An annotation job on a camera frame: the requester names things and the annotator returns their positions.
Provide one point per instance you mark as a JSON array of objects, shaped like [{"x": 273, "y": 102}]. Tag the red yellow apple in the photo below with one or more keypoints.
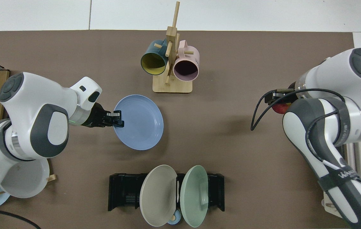
[{"x": 279, "y": 108}]

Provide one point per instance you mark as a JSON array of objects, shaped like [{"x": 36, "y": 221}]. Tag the black dish rack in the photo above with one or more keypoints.
[{"x": 124, "y": 192}]

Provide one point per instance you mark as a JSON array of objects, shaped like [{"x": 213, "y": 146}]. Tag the beige plate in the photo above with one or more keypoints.
[{"x": 158, "y": 195}]

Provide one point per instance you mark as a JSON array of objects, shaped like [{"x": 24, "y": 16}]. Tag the grey plate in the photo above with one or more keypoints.
[{"x": 24, "y": 181}]

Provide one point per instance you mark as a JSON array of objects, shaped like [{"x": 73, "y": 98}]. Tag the pale green plate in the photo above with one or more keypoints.
[{"x": 194, "y": 197}]

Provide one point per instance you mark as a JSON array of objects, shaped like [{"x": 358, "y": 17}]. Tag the wooden cup stand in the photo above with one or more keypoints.
[{"x": 172, "y": 86}]

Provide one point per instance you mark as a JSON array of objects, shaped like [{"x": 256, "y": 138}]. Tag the dark teal cup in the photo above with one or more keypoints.
[{"x": 153, "y": 62}]

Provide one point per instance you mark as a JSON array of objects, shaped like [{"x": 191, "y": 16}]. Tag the brown table cloth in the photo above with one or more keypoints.
[{"x": 231, "y": 143}]

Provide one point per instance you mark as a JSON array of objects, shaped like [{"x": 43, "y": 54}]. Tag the pink cup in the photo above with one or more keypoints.
[{"x": 187, "y": 68}]

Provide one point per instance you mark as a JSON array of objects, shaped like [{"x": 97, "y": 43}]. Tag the small blue round thing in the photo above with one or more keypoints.
[{"x": 174, "y": 219}]

